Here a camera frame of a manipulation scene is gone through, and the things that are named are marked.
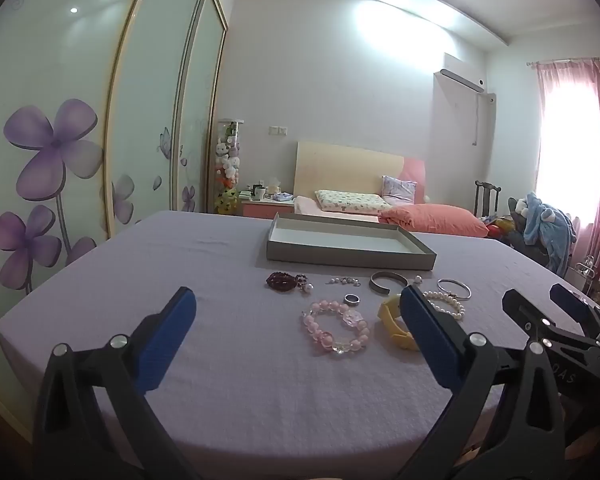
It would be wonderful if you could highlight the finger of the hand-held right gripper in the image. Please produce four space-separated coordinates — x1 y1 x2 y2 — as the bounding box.
551 284 600 336
502 289 600 361

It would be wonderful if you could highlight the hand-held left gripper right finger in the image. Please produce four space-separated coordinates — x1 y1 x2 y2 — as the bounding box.
399 285 581 480

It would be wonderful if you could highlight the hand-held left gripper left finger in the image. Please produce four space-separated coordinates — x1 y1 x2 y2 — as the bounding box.
32 286 198 480

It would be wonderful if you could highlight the white pearl bracelet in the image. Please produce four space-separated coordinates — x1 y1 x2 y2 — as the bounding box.
422 290 467 321

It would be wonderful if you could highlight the yellow bracelet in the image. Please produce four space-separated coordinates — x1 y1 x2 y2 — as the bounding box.
377 294 418 351

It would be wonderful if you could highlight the thin silver bangle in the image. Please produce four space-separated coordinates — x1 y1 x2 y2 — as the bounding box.
436 278 472 302

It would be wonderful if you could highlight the pink bead bracelet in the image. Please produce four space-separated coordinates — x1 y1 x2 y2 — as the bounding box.
301 299 371 357

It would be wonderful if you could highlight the dark red bead bracelet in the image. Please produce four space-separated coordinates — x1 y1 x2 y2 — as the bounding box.
266 271 308 292

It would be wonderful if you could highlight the grey cardboard tray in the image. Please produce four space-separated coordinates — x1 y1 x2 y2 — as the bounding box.
266 212 437 272

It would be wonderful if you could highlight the wide silver cuff bangle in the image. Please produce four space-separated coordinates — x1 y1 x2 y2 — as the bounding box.
369 270 410 297

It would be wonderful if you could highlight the blue plush garment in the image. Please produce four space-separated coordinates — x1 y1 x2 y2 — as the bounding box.
522 191 578 276

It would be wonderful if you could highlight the purple tablecloth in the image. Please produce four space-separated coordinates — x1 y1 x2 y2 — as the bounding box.
0 210 600 466

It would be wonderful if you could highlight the orange quilt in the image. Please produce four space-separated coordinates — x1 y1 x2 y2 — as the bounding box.
378 203 490 238

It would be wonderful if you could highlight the dark wooden chair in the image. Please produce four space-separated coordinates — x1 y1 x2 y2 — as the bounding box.
474 180 502 218

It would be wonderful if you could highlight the yellow plush toy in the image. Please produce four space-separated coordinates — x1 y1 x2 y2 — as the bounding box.
215 189 239 215

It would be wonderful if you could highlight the purple patterned pillow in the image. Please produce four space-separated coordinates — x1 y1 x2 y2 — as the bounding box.
381 175 417 206

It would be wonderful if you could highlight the pink nightstand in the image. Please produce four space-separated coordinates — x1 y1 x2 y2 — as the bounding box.
240 192 297 219

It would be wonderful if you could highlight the floral white pillow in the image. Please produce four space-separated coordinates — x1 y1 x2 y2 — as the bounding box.
314 189 387 213

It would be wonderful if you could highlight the clear tube of plush toys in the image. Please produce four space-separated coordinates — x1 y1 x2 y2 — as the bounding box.
214 118 245 215

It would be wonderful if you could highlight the beige and pink headboard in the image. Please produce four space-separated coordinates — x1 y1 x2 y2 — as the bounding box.
293 141 427 206

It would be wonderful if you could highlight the flower print sliding wardrobe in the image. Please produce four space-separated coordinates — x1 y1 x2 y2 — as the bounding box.
0 0 229 411

